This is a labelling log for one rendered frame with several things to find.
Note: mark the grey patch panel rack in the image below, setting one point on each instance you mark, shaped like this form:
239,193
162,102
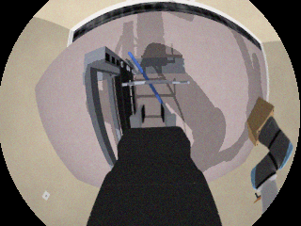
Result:
108,65

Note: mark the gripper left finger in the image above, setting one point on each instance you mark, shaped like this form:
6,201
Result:
138,117

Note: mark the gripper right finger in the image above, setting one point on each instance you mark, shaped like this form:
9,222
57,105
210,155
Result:
168,118

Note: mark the blue cable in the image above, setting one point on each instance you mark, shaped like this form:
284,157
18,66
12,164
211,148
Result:
145,76

